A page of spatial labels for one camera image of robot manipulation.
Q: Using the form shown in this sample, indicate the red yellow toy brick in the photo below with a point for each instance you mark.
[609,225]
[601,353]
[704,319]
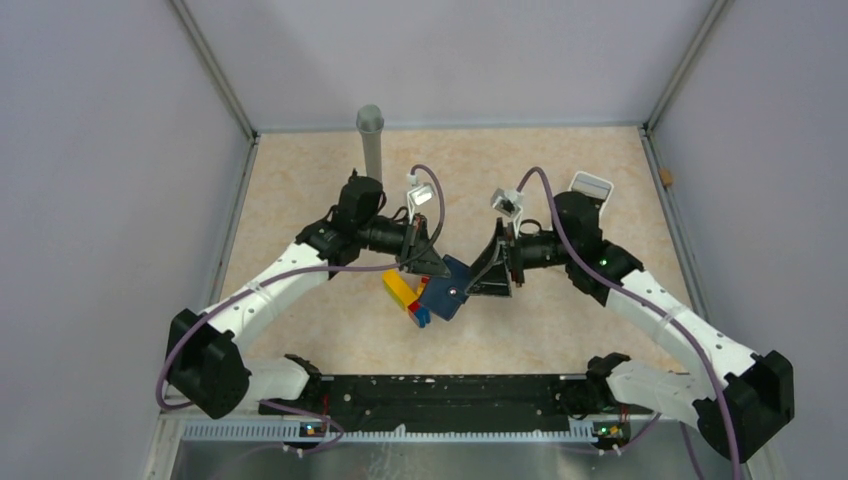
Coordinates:
[423,281]

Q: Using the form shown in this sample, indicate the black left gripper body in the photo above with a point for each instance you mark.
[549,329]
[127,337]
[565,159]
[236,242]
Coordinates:
[412,236]

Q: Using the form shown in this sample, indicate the aluminium frame rail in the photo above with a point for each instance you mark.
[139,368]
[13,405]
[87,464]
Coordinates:
[664,136]
[230,135]

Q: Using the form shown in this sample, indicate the small brown cork piece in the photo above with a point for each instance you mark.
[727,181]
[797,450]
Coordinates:
[666,177]

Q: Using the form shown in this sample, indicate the aluminium frame rail left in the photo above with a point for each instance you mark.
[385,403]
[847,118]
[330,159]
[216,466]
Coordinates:
[230,135]

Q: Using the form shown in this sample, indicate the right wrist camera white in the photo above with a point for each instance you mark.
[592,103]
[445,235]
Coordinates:
[508,203]

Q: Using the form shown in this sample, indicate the aluminium frame rail right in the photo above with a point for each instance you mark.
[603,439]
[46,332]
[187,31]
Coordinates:
[664,136]

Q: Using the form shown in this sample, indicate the red blue toy brick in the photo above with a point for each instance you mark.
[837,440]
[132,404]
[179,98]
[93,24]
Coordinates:
[419,315]

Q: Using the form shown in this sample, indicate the grey microphone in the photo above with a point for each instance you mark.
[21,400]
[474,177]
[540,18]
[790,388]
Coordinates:
[370,124]

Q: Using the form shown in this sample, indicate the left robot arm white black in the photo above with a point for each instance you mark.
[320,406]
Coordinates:
[203,366]

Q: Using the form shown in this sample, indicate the white card tray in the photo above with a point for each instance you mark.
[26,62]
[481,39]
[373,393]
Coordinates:
[597,189]

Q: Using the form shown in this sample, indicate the yellow green toy brick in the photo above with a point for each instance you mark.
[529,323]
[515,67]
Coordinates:
[398,289]

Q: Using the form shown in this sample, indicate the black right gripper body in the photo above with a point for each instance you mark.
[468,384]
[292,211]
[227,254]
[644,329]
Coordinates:
[514,256]

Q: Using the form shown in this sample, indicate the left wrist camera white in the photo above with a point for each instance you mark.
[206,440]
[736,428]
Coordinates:
[418,194]

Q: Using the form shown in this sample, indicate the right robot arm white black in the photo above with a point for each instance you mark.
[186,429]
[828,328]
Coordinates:
[736,398]

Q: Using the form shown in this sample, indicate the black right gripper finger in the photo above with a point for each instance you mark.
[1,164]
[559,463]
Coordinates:
[492,280]
[493,251]

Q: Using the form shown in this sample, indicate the dark blue card holder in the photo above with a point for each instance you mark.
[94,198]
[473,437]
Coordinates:
[444,296]

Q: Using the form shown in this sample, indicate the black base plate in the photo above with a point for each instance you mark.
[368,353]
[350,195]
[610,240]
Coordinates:
[453,403]

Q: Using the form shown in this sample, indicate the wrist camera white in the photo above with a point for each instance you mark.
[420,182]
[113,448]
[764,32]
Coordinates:
[418,194]
[508,203]

